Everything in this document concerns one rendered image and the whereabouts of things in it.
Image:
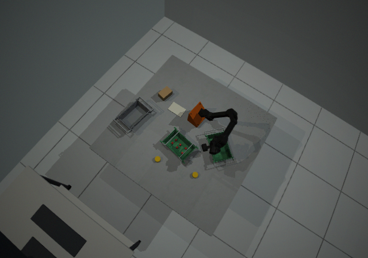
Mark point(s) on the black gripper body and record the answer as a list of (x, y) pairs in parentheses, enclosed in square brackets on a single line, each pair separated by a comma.
[(205, 147)]

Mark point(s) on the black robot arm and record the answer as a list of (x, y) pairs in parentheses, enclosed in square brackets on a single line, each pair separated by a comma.
[(223, 138)]

